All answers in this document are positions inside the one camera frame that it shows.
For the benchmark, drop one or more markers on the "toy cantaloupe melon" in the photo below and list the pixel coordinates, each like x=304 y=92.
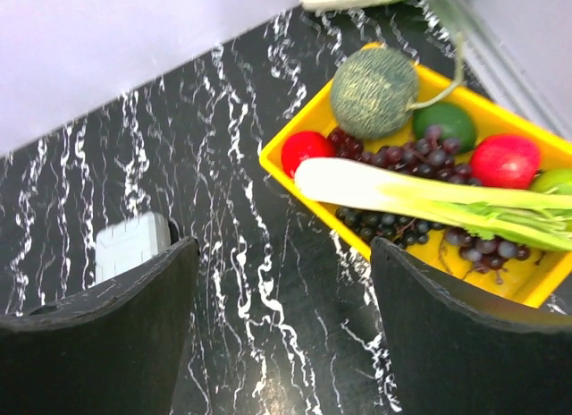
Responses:
x=375 y=91

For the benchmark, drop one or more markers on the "yellow plastic bin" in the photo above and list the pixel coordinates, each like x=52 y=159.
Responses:
x=528 y=282

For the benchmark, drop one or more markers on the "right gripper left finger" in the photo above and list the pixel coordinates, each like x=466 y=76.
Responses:
x=114 y=348

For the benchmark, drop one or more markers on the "toy green lime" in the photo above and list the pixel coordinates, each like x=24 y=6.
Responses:
x=553 y=181

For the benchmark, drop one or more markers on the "toy red tomato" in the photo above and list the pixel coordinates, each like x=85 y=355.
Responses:
x=302 y=146

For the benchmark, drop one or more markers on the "toy green avocado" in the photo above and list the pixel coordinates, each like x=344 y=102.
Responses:
x=454 y=120

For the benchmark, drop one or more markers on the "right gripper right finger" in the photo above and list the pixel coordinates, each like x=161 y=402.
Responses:
x=457 y=349

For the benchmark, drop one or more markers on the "toy purple grapes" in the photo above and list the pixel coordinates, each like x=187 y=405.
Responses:
x=430 y=158

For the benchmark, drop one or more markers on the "grey plastic tool case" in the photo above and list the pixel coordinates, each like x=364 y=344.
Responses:
x=130 y=243

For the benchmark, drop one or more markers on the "toy red apple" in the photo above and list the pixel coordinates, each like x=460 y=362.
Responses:
x=506 y=161

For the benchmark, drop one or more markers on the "toy green leafy vegetable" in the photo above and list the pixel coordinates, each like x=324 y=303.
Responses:
x=538 y=220

